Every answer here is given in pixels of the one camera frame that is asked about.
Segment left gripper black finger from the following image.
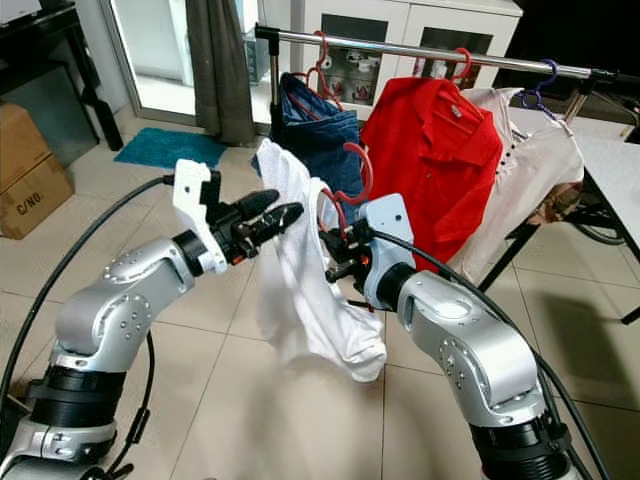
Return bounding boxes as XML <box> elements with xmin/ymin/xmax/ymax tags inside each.
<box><xmin>247</xmin><ymin>202</ymin><xmax>305</xmax><ymax>249</ymax></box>
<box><xmin>231</xmin><ymin>187</ymin><xmax>282</xmax><ymax>224</ymax></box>

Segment white t-shirt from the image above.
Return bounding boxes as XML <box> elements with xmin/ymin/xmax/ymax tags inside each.
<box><xmin>255</xmin><ymin>138</ymin><xmax>388</xmax><ymax>383</ymax></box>

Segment red clothes hanger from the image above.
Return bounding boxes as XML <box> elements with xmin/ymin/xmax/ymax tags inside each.
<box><xmin>450</xmin><ymin>47</ymin><xmax>473</xmax><ymax>83</ymax></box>
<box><xmin>318</xmin><ymin>142</ymin><xmax>374</xmax><ymax>241</ymax></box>
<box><xmin>300</xmin><ymin>30</ymin><xmax>351</xmax><ymax>106</ymax></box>

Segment purple clothes hanger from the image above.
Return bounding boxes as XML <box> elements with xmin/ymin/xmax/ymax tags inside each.
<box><xmin>520</xmin><ymin>58</ymin><xmax>576</xmax><ymax>131</ymax></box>

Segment blue denim shorts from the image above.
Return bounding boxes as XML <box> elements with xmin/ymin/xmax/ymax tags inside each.
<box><xmin>278</xmin><ymin>72</ymin><xmax>366</xmax><ymax>196</ymax></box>

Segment teal floor mat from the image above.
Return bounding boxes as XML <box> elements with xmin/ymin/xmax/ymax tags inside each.
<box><xmin>113</xmin><ymin>127</ymin><xmax>216</xmax><ymax>169</ymax></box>

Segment plain red polo shirt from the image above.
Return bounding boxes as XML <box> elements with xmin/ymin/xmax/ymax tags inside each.
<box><xmin>360</xmin><ymin>77</ymin><xmax>506</xmax><ymax>271</ymax></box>

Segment grey curtain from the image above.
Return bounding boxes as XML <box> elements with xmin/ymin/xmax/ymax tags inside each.
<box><xmin>185</xmin><ymin>0</ymin><xmax>256</xmax><ymax>146</ymax></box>

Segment grey white appliance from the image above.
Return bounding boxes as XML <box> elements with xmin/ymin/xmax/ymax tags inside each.
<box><xmin>253</xmin><ymin>25</ymin><xmax>271</xmax><ymax>81</ymax></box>

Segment white framed glass door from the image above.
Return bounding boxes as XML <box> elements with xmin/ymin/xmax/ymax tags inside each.
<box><xmin>105</xmin><ymin>0</ymin><xmax>296</xmax><ymax>121</ymax></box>

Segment white polo shirt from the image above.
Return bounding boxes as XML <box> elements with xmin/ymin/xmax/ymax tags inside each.
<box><xmin>445</xmin><ymin>87</ymin><xmax>586</xmax><ymax>286</ymax></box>

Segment silver black clothes rack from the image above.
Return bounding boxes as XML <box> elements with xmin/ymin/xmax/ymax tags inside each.
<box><xmin>255</xmin><ymin>23</ymin><xmax>640</xmax><ymax>291</ymax></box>

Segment brown fabric bundle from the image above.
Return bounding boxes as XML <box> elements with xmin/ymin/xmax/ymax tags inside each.
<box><xmin>540</xmin><ymin>185</ymin><xmax>586</xmax><ymax>226</ymax></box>

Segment dark grey panel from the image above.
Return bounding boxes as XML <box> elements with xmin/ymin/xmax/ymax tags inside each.
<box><xmin>0</xmin><ymin>65</ymin><xmax>101</xmax><ymax>166</ymax></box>

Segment plain large cardboard box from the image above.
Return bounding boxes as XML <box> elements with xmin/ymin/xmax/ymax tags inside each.
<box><xmin>0</xmin><ymin>100</ymin><xmax>61</xmax><ymax>191</ymax></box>

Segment white glass door cabinet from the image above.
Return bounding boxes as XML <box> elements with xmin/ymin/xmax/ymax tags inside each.
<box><xmin>290</xmin><ymin>0</ymin><xmax>523</xmax><ymax>106</ymax></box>

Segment white table with black leg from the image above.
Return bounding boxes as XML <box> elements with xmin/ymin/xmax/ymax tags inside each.
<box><xmin>575</xmin><ymin>130</ymin><xmax>640</xmax><ymax>326</ymax></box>

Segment black desk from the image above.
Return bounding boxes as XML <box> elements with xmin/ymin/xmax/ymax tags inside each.
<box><xmin>0</xmin><ymin>5</ymin><xmax>126</xmax><ymax>151</ymax></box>

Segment white box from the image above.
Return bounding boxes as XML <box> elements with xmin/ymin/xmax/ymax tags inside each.
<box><xmin>0</xmin><ymin>0</ymin><xmax>46</xmax><ymax>23</ymax></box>

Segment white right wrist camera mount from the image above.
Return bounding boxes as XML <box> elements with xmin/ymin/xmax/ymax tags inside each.
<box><xmin>363</xmin><ymin>193</ymin><xmax>416</xmax><ymax>301</ymax></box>

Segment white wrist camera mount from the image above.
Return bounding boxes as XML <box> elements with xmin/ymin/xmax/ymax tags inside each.
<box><xmin>173</xmin><ymin>158</ymin><xmax>226</xmax><ymax>276</ymax></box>
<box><xmin>363</xmin><ymin>193</ymin><xmax>416</xmax><ymax>301</ymax></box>

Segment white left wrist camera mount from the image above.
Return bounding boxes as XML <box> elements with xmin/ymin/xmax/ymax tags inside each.
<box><xmin>173</xmin><ymin>158</ymin><xmax>226</xmax><ymax>276</ymax></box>

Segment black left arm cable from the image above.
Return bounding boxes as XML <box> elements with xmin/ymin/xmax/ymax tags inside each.
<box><xmin>0</xmin><ymin>175</ymin><xmax>176</xmax><ymax>401</ymax></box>

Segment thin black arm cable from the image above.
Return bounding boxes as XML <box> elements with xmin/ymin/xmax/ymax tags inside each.
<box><xmin>105</xmin><ymin>335</ymin><xmax>156</xmax><ymax>476</ymax></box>

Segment black cable coil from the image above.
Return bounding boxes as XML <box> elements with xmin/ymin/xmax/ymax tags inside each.
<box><xmin>575</xmin><ymin>200</ymin><xmax>626</xmax><ymax>246</ymax></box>

